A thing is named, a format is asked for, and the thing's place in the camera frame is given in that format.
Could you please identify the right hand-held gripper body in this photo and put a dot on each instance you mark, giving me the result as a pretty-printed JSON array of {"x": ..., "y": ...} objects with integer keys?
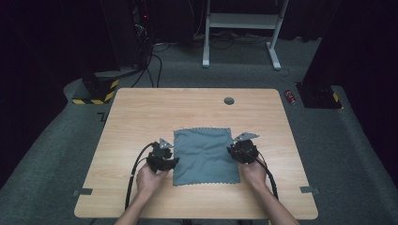
[{"x": 247, "y": 151}]

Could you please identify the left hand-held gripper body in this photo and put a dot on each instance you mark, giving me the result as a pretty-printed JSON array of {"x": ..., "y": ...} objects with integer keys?
[{"x": 158, "y": 157}]

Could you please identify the grey-blue cloth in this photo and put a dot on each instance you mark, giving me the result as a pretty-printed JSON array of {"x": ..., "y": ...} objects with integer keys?
[{"x": 203, "y": 156}]

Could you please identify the person's right hand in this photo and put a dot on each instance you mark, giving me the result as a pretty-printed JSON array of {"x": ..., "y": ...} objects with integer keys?
[{"x": 255, "y": 175}]

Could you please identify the person's left hand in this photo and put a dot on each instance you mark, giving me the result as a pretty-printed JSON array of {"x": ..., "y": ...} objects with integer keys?
[{"x": 148, "y": 182}]

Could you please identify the grey round table grommet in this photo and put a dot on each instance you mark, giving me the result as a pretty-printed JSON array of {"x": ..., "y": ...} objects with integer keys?
[{"x": 229, "y": 101}]

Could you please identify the red can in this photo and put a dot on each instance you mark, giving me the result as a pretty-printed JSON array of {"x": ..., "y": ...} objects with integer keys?
[{"x": 290, "y": 97}]

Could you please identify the grey tape strip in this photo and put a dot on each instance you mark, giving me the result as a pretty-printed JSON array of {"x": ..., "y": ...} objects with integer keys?
[
  {"x": 309, "y": 189},
  {"x": 83, "y": 192}
]

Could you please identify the black yellow striped stand base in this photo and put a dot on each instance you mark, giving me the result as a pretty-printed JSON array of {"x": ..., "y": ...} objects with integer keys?
[{"x": 100, "y": 90}]

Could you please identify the dark computer tower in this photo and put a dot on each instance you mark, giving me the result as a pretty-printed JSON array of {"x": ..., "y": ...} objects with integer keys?
[{"x": 140, "y": 28}]

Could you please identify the white metal stand frame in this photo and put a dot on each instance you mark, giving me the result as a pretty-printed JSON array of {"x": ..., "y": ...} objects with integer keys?
[{"x": 241, "y": 21}]

